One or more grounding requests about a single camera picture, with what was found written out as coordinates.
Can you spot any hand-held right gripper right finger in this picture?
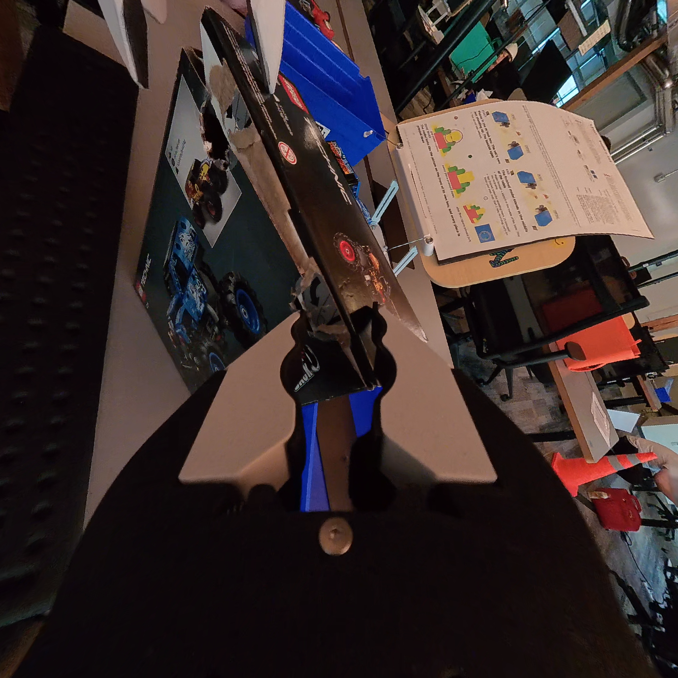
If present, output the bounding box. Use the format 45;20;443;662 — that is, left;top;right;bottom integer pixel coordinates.
349;306;499;512

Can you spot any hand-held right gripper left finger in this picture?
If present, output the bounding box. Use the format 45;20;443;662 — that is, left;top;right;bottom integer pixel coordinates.
178;311;321;512

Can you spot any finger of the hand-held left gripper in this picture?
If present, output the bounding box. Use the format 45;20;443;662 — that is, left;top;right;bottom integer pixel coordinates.
248;0;288;96
97;0;150;89

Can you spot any black cardboard toy box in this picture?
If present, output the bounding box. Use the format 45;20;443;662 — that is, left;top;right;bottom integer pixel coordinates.
134;7;428;404

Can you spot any neighbouring grey desk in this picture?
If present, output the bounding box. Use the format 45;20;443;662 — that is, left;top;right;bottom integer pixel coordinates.
547;359;622;463

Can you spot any red toy vehicle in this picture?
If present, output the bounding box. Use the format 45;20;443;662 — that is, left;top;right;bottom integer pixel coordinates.
298;0;338;40

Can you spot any blue plastic bin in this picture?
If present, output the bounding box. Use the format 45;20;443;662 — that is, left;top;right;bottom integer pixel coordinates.
298;386;383;513

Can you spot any blue bin with white sticker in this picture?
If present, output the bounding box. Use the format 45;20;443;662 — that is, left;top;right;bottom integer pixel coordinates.
245;0;388;166

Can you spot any black office chair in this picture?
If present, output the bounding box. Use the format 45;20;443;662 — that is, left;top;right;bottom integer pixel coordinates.
465;236;669;402

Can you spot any black orange toy monster truck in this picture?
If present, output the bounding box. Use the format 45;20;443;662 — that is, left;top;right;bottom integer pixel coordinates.
326;138;358;178

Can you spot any orange traffic cone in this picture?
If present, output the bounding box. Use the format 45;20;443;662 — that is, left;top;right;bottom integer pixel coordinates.
550;450;659;497

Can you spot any red bag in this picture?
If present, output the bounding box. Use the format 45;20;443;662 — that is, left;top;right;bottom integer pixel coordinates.
591;487;644;532

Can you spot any green bin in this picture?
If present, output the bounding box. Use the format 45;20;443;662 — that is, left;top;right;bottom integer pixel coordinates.
449;21;505;81

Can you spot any printed instruction sheet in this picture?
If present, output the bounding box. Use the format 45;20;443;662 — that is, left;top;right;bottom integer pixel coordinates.
396;100;656;264

